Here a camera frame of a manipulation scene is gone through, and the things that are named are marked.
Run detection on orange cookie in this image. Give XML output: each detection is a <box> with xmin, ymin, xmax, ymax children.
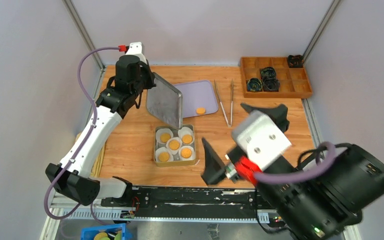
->
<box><xmin>158</xmin><ymin>151</ymin><xmax>171</xmax><ymax>163</ymax></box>
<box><xmin>180</xmin><ymin>147</ymin><xmax>193</xmax><ymax>159</ymax></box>
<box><xmin>159</xmin><ymin>132</ymin><xmax>171</xmax><ymax>143</ymax></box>
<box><xmin>181</xmin><ymin>134</ymin><xmax>194</xmax><ymax>145</ymax></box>
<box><xmin>195</xmin><ymin>107</ymin><xmax>206</xmax><ymax>115</ymax></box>
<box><xmin>168</xmin><ymin>139</ymin><xmax>181</xmax><ymax>150</ymax></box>

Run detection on lavender tray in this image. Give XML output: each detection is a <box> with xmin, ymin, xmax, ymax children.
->
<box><xmin>174</xmin><ymin>80</ymin><xmax>219</xmax><ymax>118</ymax></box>

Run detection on silver tin lid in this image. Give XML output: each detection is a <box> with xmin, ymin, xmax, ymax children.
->
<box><xmin>146</xmin><ymin>72</ymin><xmax>183</xmax><ymax>129</ymax></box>

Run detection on wooden compartment organizer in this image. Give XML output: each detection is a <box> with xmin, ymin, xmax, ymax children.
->
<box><xmin>239</xmin><ymin>56</ymin><xmax>313</xmax><ymax>99</ymax></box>

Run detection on metal tongs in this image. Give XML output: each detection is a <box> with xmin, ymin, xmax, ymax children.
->
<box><xmin>213</xmin><ymin>78</ymin><xmax>235</xmax><ymax>128</ymax></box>

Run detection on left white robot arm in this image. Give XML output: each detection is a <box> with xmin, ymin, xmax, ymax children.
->
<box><xmin>45</xmin><ymin>42</ymin><xmax>156</xmax><ymax>207</ymax></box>

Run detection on blue plastic bin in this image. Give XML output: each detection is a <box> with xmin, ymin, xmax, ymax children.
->
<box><xmin>80</xmin><ymin>223</ymin><xmax>133</xmax><ymax>240</ymax></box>

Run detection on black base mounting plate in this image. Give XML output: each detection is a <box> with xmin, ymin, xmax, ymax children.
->
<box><xmin>100</xmin><ymin>186</ymin><xmax>275</xmax><ymax>221</ymax></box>

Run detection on gold cookie tin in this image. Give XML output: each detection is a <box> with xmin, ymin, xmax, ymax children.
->
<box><xmin>153</xmin><ymin>124</ymin><xmax>198</xmax><ymax>168</ymax></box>

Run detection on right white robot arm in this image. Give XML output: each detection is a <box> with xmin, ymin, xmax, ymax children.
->
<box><xmin>201</xmin><ymin>103</ymin><xmax>384</xmax><ymax>240</ymax></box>

